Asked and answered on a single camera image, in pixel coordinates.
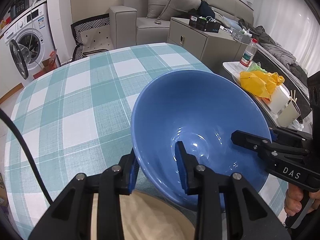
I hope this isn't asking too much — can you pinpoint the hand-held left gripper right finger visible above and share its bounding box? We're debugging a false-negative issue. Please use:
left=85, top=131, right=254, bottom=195
left=175, top=141, right=292, bottom=240

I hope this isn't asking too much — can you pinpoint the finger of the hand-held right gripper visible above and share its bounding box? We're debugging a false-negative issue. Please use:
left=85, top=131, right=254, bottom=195
left=231, top=129, right=310, bottom=162
left=269, top=127, right=313, bottom=150

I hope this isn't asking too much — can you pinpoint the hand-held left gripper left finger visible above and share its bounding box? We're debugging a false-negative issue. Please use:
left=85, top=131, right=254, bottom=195
left=29, top=152, right=139, bottom=240

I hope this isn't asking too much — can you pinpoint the beige round plate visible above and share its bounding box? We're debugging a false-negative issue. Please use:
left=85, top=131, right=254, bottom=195
left=90, top=192, right=196, bottom=240

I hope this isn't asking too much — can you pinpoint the blue bowl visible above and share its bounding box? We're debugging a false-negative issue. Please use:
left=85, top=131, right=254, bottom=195
left=130, top=69, right=272, bottom=212

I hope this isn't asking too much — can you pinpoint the person's right hand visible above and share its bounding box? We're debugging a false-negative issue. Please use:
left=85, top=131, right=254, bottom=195
left=284, top=185, right=304, bottom=213

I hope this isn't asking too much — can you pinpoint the beige cup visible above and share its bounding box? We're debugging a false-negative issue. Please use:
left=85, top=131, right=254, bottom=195
left=277, top=99, right=300, bottom=128

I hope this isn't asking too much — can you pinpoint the white container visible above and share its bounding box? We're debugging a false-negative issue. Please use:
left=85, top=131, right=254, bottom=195
left=269, top=86, right=290, bottom=114

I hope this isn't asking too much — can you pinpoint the yellow plastic bag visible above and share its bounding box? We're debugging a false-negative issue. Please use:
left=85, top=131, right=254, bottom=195
left=239, top=70, right=285, bottom=99

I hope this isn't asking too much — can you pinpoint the person's dark clothing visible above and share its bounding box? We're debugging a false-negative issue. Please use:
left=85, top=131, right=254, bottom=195
left=284, top=212, right=320, bottom=240

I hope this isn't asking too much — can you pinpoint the green plastic bag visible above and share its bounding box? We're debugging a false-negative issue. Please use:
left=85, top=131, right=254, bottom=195
left=247, top=62, right=268, bottom=73

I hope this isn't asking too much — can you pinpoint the white marble tray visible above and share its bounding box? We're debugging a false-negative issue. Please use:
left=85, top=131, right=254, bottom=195
left=222, top=60, right=313, bottom=130

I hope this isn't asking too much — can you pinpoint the plastic water bottle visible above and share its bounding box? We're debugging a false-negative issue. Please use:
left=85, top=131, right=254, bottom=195
left=239, top=39, right=258, bottom=67

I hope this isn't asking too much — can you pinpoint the grey blanket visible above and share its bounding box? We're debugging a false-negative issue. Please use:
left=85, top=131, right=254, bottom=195
left=239, top=19, right=309, bottom=80

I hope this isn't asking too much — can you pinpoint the teal white checked tablecloth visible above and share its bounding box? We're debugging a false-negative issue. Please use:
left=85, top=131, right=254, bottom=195
left=4, top=42, right=289, bottom=240

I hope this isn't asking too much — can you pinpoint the tissue box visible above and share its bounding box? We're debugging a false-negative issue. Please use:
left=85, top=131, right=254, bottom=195
left=231, top=29, right=253, bottom=42

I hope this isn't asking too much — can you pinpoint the grey side cabinet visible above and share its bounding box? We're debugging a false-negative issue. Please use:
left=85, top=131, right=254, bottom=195
left=167, top=17, right=250, bottom=74

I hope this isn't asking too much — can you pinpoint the black box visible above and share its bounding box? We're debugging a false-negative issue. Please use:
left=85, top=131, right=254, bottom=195
left=189, top=15, right=221, bottom=33

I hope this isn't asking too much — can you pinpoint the black bag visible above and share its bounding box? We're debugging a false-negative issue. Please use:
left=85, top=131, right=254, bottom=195
left=199, top=0, right=215, bottom=18

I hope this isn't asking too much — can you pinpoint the red brown cardboard box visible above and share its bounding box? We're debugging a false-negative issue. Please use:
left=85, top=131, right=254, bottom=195
left=34, top=51, right=58, bottom=79

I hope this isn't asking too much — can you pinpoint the black chair patterned cushion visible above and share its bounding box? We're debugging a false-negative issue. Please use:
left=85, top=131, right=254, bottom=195
left=71, top=16, right=115, bottom=62

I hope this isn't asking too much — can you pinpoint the grey sofa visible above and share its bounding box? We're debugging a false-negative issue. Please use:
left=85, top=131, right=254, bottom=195
left=109, top=0, right=310, bottom=80

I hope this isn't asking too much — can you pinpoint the grey sofa pillow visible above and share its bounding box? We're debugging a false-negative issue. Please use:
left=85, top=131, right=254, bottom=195
left=146, top=0, right=177, bottom=18
left=157, top=0, right=202, bottom=22

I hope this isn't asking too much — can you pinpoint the white washing machine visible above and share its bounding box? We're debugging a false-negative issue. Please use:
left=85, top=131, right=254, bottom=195
left=4, top=2, right=58, bottom=80

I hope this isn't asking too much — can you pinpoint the black pressure cooker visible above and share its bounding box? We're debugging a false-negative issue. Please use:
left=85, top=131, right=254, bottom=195
left=10, top=0, right=32, bottom=19

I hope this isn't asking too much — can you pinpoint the black cable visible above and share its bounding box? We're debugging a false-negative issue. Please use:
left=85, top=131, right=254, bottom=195
left=0, top=109, right=54, bottom=204

